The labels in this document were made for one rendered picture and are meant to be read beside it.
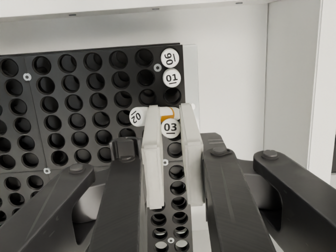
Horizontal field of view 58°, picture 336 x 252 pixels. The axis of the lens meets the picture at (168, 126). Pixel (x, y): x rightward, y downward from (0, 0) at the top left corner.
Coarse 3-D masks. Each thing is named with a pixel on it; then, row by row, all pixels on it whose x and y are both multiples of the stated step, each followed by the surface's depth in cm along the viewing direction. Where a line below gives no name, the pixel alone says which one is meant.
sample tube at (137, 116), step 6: (132, 108) 19; (138, 108) 19; (144, 108) 19; (162, 108) 21; (168, 108) 21; (174, 108) 22; (132, 114) 19; (138, 114) 19; (144, 114) 19; (162, 114) 21; (168, 114) 21; (174, 114) 22; (132, 120) 19; (138, 120) 19; (144, 120) 19; (162, 120) 21
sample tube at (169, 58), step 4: (168, 48) 21; (172, 48) 23; (164, 52) 20; (168, 52) 20; (172, 52) 20; (176, 52) 20; (160, 56) 21; (164, 56) 20; (168, 56) 20; (172, 56) 20; (176, 56) 20; (164, 60) 20; (168, 60) 20; (172, 60) 20; (176, 60) 20; (164, 64) 20; (168, 64) 20; (172, 64) 20
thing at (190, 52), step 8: (184, 48) 26; (192, 48) 26; (184, 56) 26; (192, 56) 26; (184, 64) 27; (192, 64) 27; (184, 72) 27; (192, 72) 27; (184, 80) 27; (192, 80) 27; (192, 88) 27; (192, 96) 27; (192, 104) 28
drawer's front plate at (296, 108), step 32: (288, 0) 22; (320, 0) 18; (288, 32) 23; (320, 32) 18; (288, 64) 23; (320, 64) 19; (288, 96) 23; (320, 96) 20; (288, 128) 24; (320, 128) 20; (320, 160) 21
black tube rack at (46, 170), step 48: (96, 48) 24; (144, 48) 21; (0, 96) 22; (48, 96) 22; (96, 96) 25; (144, 96) 25; (0, 144) 27; (48, 144) 23; (96, 144) 23; (0, 192) 24
